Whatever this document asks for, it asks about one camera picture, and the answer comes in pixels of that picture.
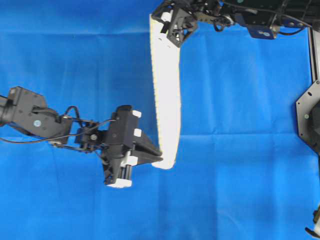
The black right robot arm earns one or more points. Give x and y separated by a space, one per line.
264 19

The black white clamp corner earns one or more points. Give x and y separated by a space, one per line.
315 232

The yellow striped towel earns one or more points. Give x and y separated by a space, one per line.
165 61

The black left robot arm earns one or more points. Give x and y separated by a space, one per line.
28 113

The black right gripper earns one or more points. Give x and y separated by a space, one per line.
180 17

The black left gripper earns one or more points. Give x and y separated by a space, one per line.
119 140

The blue table cloth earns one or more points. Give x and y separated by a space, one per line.
241 172

